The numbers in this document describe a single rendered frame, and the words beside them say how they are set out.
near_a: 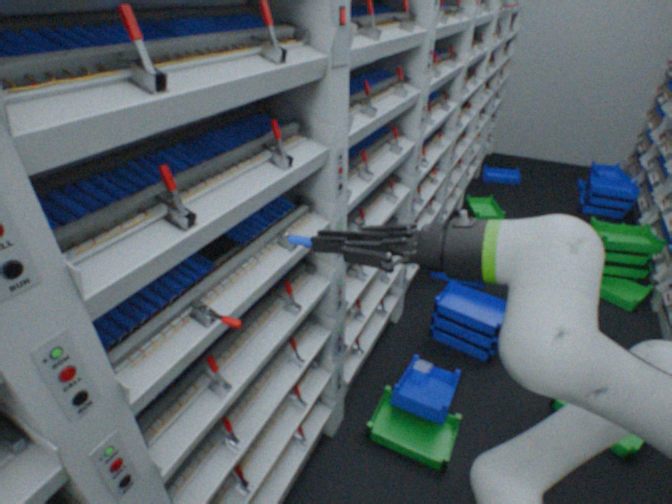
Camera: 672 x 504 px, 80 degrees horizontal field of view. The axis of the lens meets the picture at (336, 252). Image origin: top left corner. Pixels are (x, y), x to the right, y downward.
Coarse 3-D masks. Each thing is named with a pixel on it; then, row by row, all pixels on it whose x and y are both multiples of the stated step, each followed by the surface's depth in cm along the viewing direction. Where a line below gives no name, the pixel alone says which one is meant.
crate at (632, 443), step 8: (552, 400) 161; (560, 400) 165; (552, 408) 162; (560, 408) 159; (624, 440) 151; (632, 440) 151; (640, 440) 151; (616, 448) 146; (624, 448) 143; (632, 448) 141; (624, 456) 144; (632, 456) 142
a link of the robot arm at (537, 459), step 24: (648, 360) 73; (576, 408) 80; (528, 432) 87; (552, 432) 82; (576, 432) 79; (600, 432) 77; (624, 432) 75; (480, 456) 93; (504, 456) 87; (528, 456) 83; (552, 456) 81; (576, 456) 79; (480, 480) 88; (504, 480) 85; (528, 480) 83; (552, 480) 82
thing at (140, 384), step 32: (288, 192) 103; (320, 224) 99; (224, 256) 82; (288, 256) 88; (256, 288) 79; (192, 320) 69; (160, 352) 63; (192, 352) 67; (128, 384) 58; (160, 384) 62
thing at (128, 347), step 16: (304, 208) 98; (288, 224) 92; (256, 240) 85; (272, 240) 89; (240, 256) 80; (224, 272) 76; (192, 288) 71; (208, 288) 73; (224, 288) 75; (176, 304) 68; (160, 320) 65; (144, 336) 62; (112, 352) 59; (128, 352) 60; (144, 352) 61
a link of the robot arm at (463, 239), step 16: (448, 224) 59; (464, 224) 57; (480, 224) 56; (448, 240) 57; (464, 240) 56; (480, 240) 55; (448, 256) 57; (464, 256) 56; (480, 256) 55; (448, 272) 58; (464, 272) 57; (480, 272) 56
